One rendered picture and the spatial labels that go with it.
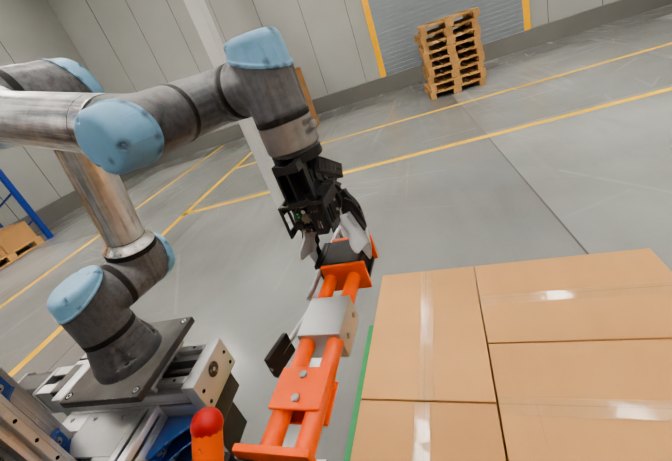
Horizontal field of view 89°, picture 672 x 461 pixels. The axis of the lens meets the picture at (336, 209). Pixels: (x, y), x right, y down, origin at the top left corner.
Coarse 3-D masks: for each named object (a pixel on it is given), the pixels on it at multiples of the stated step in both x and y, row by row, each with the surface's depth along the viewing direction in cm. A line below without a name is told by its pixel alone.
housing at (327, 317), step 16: (320, 304) 49; (336, 304) 47; (352, 304) 48; (304, 320) 47; (320, 320) 46; (336, 320) 45; (352, 320) 47; (304, 336) 44; (320, 336) 44; (336, 336) 43; (352, 336) 46; (320, 352) 45
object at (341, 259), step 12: (336, 240) 61; (348, 240) 60; (372, 240) 60; (336, 252) 58; (348, 252) 56; (360, 252) 55; (372, 252) 61; (324, 264) 56; (336, 264) 55; (348, 264) 53; (360, 264) 53; (372, 264) 59; (324, 276) 56; (336, 276) 55; (360, 276) 54; (336, 288) 56
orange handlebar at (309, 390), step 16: (352, 272) 54; (352, 288) 51; (304, 352) 43; (336, 352) 41; (288, 368) 40; (304, 368) 40; (320, 368) 39; (336, 368) 40; (288, 384) 38; (304, 384) 38; (320, 384) 37; (336, 384) 40; (272, 400) 37; (288, 400) 37; (304, 400) 36; (320, 400) 35; (272, 416) 36; (288, 416) 36; (304, 416) 35; (320, 416) 35; (272, 432) 35; (304, 432) 33; (320, 432) 34
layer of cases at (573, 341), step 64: (576, 256) 131; (640, 256) 121; (384, 320) 133; (448, 320) 124; (512, 320) 115; (576, 320) 108; (640, 320) 101; (384, 384) 110; (448, 384) 103; (512, 384) 97; (576, 384) 92; (640, 384) 87; (384, 448) 93; (448, 448) 88; (512, 448) 84; (576, 448) 80; (640, 448) 76
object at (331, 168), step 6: (318, 156) 50; (318, 162) 49; (324, 162) 51; (330, 162) 54; (336, 162) 56; (318, 168) 50; (324, 168) 51; (330, 168) 53; (336, 168) 56; (330, 174) 54; (336, 174) 56; (342, 174) 59
